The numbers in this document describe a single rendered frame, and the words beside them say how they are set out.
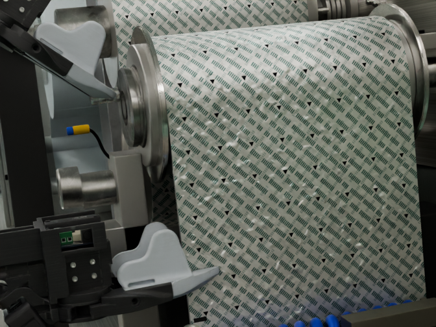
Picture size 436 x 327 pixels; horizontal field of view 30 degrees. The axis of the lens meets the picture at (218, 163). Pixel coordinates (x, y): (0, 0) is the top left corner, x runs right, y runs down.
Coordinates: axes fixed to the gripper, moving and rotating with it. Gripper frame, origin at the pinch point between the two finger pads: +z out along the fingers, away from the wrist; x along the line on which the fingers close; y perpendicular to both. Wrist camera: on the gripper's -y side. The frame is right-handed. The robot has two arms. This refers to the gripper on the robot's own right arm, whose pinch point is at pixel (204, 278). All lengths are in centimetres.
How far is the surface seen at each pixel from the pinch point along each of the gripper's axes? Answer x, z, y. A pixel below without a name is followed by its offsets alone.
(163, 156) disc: 0.2, -2.3, 11.5
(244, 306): -0.3, 3.4, -3.2
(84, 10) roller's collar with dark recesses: 29.3, -4.2, 26.9
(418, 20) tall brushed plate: 12.8, 30.5, 21.3
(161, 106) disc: -1.2, -2.4, 15.9
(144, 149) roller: 5.3, -3.1, 11.8
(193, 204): -0.2, -0.3, 6.9
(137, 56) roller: 3.0, -3.1, 20.4
